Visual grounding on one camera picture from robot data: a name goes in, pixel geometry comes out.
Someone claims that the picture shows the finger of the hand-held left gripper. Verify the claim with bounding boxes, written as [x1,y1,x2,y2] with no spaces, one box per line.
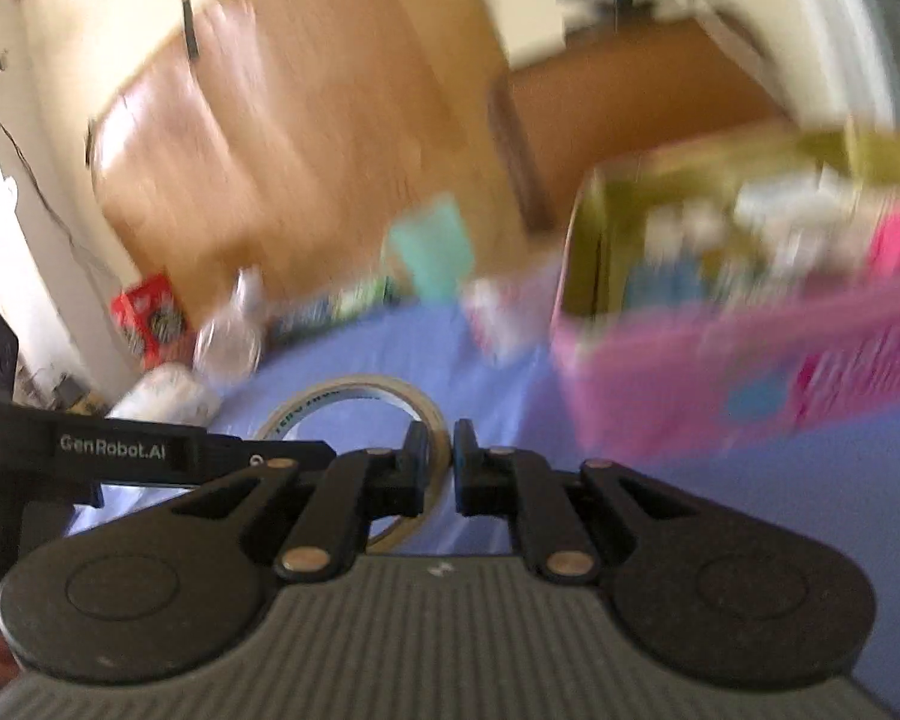
[195,431,340,490]

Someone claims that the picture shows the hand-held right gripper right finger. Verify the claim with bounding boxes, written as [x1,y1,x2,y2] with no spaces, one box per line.
[451,418,710,586]

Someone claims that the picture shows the toothpaste box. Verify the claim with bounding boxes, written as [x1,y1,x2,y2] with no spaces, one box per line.
[270,276,392,342]

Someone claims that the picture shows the white glass door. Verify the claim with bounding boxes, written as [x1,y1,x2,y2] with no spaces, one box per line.
[776,0,900,140]

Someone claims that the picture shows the pack of cotton swabs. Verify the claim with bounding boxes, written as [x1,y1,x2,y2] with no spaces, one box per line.
[731,171,867,277]

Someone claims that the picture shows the round item in plastic bag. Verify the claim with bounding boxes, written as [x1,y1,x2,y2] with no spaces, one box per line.
[193,266,272,391]

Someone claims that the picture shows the round tin can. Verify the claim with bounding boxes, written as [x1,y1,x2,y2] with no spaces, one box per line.
[459,270,545,365]

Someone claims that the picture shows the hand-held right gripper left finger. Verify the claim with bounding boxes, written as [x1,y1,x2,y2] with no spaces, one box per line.
[150,420,432,584]

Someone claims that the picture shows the pink tin box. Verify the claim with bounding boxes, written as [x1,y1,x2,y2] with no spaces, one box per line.
[551,124,900,462]

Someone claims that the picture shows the thin black cable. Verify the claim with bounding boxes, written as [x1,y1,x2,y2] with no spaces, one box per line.
[0,34,125,282]

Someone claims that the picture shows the red printed box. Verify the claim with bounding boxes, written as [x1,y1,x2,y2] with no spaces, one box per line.
[111,272,190,370]

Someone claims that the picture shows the white smiley plush keychain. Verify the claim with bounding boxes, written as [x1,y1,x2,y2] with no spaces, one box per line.
[107,362,224,422]

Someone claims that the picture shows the clear tape roll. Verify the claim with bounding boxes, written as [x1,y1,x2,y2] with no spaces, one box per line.
[253,373,451,550]

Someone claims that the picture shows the blue printed tablecloth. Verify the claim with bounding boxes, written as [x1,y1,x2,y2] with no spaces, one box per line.
[67,300,900,698]

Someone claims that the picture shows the blue pouch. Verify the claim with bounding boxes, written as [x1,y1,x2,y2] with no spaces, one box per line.
[621,259,712,314]

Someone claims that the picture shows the green plastic cup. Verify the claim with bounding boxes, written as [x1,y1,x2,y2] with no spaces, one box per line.
[385,193,475,302]

